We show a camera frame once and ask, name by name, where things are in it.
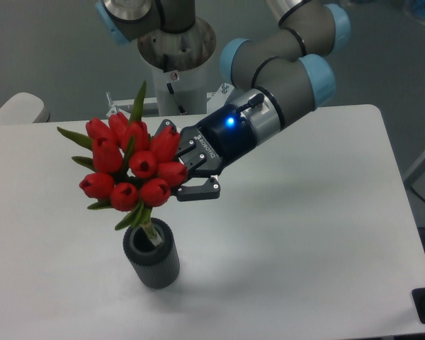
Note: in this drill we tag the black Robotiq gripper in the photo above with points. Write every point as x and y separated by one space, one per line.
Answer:
209 146

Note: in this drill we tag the red tulip bouquet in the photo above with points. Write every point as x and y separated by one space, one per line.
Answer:
131 171

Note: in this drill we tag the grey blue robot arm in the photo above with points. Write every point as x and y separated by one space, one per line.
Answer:
278 80

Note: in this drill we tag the dark grey ribbed vase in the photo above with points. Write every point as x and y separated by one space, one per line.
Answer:
156 266

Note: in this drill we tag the white chair back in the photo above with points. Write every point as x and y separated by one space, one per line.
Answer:
24 108

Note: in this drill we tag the white pedestal base frame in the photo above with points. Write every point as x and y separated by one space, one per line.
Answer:
151 108

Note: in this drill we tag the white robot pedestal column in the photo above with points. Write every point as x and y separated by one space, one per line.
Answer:
179 62

